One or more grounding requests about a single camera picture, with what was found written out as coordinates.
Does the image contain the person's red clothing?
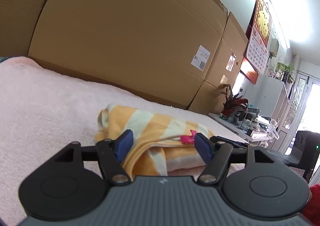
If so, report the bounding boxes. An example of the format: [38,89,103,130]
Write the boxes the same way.
[301,184,320,225]

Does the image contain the large cardboard box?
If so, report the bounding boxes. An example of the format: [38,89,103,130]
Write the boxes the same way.
[27,0,229,110]

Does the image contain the wall calendar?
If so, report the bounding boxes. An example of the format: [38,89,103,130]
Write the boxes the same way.
[244,0,273,84]

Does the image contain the glass door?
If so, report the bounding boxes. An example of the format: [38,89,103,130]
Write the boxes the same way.
[282,71,320,152]

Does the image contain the beige wall box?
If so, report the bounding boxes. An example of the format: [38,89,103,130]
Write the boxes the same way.
[269,39,280,58]

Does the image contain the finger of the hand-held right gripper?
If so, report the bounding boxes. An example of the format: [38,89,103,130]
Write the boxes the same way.
[209,135,251,148]

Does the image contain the small framed window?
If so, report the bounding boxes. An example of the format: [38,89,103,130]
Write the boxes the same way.
[235,71,251,99]

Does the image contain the white shelf cabinet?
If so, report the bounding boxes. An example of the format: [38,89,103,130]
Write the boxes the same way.
[265,76,297,129]

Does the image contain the taped cardboard box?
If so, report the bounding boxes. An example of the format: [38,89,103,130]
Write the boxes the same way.
[204,12,249,92]

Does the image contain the clear plastic bags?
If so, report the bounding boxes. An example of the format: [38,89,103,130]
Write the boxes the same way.
[266,118,279,139]

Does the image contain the green potted plants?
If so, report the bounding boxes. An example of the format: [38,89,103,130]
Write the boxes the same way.
[275,63,295,83]

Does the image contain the cardboard box with small label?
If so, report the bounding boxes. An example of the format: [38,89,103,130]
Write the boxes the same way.
[0,0,69,58]

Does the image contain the orange white striped shirt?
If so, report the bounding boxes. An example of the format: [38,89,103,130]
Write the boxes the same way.
[94,103,216,177]

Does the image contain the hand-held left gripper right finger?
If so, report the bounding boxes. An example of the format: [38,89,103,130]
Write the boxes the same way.
[194,132,284,185]

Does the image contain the white side table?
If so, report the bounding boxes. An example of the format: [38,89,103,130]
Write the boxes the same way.
[208,112,273,145]

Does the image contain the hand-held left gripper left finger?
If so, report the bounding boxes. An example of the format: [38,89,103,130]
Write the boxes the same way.
[45,129,134,185]

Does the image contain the red leaf potted plant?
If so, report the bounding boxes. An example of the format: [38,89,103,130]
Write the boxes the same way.
[218,84,249,118]

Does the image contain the grey sealing machine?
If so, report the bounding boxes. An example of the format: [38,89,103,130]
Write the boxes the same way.
[231,107,272,139]

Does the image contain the pink towel blanket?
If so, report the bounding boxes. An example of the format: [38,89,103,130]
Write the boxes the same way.
[0,56,248,219]

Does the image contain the white shipping label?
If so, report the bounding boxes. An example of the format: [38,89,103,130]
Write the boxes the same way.
[191,45,211,71]

